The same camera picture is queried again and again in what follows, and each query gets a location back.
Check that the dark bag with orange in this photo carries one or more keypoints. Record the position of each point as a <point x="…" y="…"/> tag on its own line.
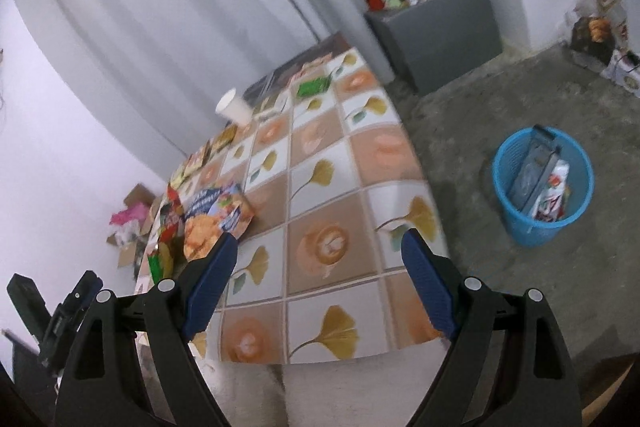
<point x="594" y="37"/>

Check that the green snack packet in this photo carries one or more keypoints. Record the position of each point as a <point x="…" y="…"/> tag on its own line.
<point x="313" y="87"/>

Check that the patterned tablecloth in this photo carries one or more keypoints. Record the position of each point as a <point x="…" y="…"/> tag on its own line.
<point x="334" y="184"/>

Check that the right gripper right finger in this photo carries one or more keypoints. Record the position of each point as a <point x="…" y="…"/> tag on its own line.
<point x="535" y="383"/>

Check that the white paper cup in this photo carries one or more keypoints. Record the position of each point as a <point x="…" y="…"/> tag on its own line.
<point x="233" y="107"/>

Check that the dark printed mat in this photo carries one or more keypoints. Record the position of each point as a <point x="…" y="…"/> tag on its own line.
<point x="278" y="79"/>

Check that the trash in basket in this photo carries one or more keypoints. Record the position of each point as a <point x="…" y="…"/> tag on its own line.
<point x="539" y="188"/>

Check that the blue plastic waste basket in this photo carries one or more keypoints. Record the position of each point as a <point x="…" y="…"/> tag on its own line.
<point x="579" y="188"/>

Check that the pink plastic bag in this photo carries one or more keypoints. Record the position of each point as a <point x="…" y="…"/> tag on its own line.
<point x="137" y="212"/>

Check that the grey cabinet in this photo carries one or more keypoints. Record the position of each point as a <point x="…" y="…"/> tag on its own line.
<point x="436" y="41"/>

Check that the orange blue snack bag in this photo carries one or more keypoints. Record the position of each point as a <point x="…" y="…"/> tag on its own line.
<point x="212" y="212"/>

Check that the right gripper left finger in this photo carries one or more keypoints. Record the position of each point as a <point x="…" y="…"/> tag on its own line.
<point x="102" y="384"/>

